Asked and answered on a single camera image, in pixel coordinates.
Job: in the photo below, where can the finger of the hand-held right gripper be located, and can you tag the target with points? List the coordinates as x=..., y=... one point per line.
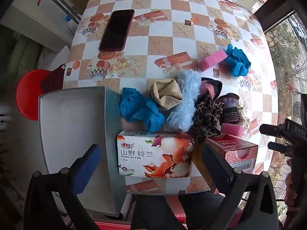
x=280, y=148
x=272, y=130

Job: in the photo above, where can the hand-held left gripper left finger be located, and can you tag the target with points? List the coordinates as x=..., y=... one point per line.
x=88, y=165

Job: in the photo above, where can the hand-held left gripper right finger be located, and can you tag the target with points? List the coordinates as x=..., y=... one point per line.
x=215, y=170

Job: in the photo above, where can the white polka dot cloth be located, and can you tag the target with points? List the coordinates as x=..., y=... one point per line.
x=244, y=119

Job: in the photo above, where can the pink sponge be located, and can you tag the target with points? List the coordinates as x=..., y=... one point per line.
x=212, y=60
x=231, y=129

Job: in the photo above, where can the grey cardboard box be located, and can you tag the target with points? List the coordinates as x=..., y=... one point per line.
x=72, y=124

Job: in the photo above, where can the leopard print cloth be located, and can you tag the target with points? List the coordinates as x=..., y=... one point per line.
x=206, y=117

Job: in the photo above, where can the light blue fluffy cloth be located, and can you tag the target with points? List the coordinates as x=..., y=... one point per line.
x=187, y=100

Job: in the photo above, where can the pink knitted cloth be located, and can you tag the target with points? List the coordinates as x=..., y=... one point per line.
x=207, y=88

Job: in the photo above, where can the person's right hand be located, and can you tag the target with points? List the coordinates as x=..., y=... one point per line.
x=288, y=189

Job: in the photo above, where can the red patterned carton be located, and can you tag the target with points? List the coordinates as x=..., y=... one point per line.
x=239, y=153

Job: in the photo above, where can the floral tissue pack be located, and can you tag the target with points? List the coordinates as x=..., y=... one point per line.
x=144, y=155

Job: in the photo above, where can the dark red cloth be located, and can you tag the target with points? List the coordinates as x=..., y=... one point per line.
x=54, y=80

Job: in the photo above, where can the red plastic stool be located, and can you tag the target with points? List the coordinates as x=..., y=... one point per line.
x=28, y=93

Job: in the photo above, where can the pale folded bedding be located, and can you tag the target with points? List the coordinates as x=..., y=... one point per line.
x=24, y=55

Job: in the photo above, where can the checkered printed tablecloth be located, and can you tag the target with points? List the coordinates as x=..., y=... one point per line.
x=168, y=43

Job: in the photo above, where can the white bottle with blue cap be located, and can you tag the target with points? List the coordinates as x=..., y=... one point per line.
x=71, y=25

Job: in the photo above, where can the white cabinet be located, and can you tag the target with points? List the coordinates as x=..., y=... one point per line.
x=24, y=16

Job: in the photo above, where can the dark window frame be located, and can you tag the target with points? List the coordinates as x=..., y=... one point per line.
x=273, y=14

